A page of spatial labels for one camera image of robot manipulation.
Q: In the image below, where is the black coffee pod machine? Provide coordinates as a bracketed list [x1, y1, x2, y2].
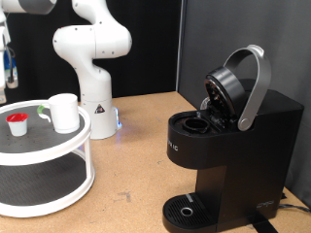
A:
[176, 0, 311, 208]

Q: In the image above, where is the black coffee machine power cable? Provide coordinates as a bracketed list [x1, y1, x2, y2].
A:
[279, 203, 311, 215]

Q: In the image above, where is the white two-tier round turntable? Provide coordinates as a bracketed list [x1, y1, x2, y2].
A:
[0, 99, 96, 218]

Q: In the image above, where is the black Keurig coffee machine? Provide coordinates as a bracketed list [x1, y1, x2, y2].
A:
[161, 44, 305, 233]

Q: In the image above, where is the silver coffee machine lid handle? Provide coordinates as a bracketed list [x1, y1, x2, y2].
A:
[223, 44, 272, 132]

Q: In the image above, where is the white mug with green tape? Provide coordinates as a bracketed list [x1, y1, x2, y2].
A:
[37, 92, 82, 135]

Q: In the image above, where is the white coffee pod red lid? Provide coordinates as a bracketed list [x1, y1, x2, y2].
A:
[5, 113, 29, 137]

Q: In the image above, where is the black fabric curtain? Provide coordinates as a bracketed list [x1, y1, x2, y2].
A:
[0, 0, 183, 106]

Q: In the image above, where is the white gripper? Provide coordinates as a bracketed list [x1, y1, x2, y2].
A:
[0, 43, 8, 105]

